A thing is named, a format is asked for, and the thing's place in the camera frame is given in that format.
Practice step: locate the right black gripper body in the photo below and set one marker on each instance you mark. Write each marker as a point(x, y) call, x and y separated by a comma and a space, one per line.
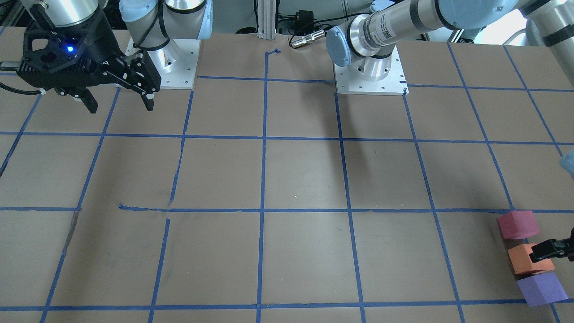
point(109, 44)

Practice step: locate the silver cable connector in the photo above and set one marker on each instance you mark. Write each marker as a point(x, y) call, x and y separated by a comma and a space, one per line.
point(307, 39)

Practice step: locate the aluminium frame post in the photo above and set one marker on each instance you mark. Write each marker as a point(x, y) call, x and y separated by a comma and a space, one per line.
point(266, 18)

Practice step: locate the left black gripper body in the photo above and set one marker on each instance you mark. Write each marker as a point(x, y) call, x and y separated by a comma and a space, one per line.
point(561, 248)

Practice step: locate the purple foam cube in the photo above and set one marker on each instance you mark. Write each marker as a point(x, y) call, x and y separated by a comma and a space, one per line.
point(542, 289)

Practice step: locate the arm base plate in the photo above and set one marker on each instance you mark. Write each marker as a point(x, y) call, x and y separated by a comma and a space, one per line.
point(372, 76)
point(177, 63)

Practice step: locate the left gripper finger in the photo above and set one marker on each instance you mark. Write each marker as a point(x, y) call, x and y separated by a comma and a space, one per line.
point(550, 249)

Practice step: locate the orange foam cube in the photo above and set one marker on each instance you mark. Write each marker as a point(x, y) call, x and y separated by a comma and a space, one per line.
point(523, 265)

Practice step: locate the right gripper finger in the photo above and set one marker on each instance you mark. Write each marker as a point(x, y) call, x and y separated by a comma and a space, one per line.
point(89, 101)
point(136, 72)

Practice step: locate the red foam cube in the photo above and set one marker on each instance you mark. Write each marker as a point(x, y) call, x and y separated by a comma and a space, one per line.
point(518, 224)

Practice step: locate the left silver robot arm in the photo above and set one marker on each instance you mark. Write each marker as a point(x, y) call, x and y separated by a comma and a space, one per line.
point(485, 125)

